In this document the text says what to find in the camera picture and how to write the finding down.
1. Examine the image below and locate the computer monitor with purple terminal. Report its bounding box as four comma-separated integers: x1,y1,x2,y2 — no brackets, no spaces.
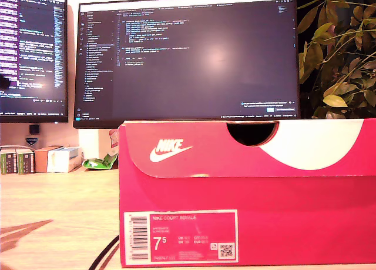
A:
0,0,69,124

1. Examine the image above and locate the small green box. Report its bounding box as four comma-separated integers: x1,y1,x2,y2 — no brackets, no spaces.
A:
15,148,36,175
0,148,18,175

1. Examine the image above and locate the red Nike shoebox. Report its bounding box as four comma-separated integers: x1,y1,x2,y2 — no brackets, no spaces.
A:
118,118,376,267

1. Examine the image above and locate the green plastic bag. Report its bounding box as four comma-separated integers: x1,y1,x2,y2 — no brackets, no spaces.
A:
82,152,119,171

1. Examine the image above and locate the brown cardboard box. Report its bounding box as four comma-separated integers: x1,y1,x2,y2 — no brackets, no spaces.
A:
34,145,63,174

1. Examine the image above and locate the large computer monitor code editor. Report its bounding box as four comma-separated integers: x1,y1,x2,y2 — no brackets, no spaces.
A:
73,0,301,129

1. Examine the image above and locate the white bag with red print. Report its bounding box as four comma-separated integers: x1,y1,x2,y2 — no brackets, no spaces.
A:
106,128,120,158

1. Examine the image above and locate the green leafy houseplant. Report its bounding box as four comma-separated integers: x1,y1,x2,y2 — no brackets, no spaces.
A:
297,0,376,120

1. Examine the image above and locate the white and blue box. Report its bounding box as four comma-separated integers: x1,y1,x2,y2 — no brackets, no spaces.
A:
46,146,83,174

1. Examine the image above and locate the shield shaped badge sticker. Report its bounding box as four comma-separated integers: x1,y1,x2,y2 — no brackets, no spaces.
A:
24,136,39,150

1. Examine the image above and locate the black cable on table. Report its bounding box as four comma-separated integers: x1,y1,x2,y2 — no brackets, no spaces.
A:
88,235,120,270

